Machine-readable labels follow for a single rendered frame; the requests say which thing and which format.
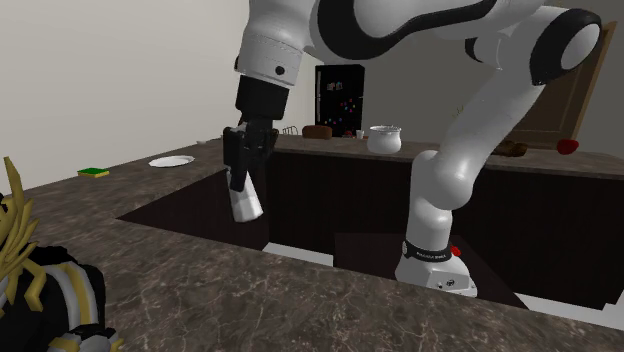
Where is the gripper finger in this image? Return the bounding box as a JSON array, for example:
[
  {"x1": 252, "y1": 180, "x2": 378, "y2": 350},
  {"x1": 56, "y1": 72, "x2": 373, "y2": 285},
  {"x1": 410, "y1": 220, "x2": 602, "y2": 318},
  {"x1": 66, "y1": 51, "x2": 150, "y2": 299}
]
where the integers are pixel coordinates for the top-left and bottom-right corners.
[
  {"x1": 222, "y1": 122, "x2": 255, "y2": 193},
  {"x1": 252, "y1": 119, "x2": 281, "y2": 169}
]

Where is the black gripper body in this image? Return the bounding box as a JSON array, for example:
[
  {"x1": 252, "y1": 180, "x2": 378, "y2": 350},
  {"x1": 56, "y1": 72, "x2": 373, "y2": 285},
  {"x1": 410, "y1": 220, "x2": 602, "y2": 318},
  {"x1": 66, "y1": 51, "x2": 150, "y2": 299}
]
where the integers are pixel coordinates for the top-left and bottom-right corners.
[{"x1": 235, "y1": 74, "x2": 290, "y2": 129}]

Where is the white bottle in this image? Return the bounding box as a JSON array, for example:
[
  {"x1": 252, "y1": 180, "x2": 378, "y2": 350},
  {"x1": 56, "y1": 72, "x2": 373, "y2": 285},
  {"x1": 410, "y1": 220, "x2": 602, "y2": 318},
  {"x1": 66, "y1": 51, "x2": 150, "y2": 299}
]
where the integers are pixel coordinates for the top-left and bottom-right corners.
[{"x1": 225, "y1": 165, "x2": 265, "y2": 224}]

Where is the brown bread loaf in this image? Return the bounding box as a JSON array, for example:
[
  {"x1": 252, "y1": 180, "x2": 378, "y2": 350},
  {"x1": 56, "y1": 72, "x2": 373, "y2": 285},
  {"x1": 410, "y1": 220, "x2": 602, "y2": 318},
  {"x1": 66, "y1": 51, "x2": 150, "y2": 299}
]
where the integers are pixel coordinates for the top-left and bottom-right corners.
[{"x1": 301, "y1": 124, "x2": 334, "y2": 141}]

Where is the white plate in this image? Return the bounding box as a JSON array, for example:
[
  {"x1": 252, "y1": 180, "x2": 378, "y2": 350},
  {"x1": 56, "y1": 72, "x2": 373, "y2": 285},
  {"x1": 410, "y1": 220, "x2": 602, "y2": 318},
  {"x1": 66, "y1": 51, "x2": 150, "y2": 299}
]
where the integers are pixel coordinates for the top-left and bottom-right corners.
[{"x1": 147, "y1": 154, "x2": 197, "y2": 169}]

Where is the black refrigerator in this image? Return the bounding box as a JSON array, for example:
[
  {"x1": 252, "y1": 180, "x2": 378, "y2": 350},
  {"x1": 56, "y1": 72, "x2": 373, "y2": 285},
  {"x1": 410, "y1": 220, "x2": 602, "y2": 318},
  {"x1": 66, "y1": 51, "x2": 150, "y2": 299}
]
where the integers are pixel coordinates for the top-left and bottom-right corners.
[{"x1": 314, "y1": 63, "x2": 366, "y2": 141}]

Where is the white pot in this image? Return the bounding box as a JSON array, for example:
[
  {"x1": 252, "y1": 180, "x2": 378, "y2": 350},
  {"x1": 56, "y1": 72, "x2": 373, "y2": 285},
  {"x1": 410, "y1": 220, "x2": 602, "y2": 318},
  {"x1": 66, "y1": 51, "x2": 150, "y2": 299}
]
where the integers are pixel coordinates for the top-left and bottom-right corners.
[{"x1": 366, "y1": 124, "x2": 404, "y2": 156}]

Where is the green and yellow sponge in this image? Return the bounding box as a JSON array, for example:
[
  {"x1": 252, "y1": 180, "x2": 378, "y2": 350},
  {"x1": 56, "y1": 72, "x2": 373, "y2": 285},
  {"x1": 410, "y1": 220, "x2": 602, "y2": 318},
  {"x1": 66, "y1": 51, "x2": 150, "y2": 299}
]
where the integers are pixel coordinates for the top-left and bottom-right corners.
[{"x1": 76, "y1": 167, "x2": 111, "y2": 180}]

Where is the brown oblong bread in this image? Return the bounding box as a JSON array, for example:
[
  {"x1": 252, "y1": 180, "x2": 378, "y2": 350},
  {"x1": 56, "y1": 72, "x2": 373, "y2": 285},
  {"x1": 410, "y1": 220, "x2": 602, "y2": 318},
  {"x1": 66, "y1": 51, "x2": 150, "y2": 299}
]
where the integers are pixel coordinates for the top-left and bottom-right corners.
[{"x1": 491, "y1": 140, "x2": 529, "y2": 159}]

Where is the black and gold figure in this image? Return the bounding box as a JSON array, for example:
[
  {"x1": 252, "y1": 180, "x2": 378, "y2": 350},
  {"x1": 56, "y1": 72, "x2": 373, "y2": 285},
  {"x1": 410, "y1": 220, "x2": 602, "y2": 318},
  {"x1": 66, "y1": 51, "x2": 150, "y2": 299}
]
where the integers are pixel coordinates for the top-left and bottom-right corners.
[{"x1": 0, "y1": 155, "x2": 126, "y2": 352}]

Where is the brown door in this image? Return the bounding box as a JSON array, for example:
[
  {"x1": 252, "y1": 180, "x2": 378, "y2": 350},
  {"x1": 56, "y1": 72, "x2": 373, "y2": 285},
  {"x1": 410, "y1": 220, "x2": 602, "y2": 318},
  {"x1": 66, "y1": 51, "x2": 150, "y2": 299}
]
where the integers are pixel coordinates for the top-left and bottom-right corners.
[{"x1": 505, "y1": 21, "x2": 618, "y2": 151}]

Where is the red apple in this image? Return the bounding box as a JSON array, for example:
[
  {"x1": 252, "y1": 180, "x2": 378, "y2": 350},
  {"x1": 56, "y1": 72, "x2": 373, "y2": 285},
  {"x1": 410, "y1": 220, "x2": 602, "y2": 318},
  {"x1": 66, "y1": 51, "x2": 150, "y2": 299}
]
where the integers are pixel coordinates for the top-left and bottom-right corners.
[{"x1": 556, "y1": 138, "x2": 581, "y2": 157}]

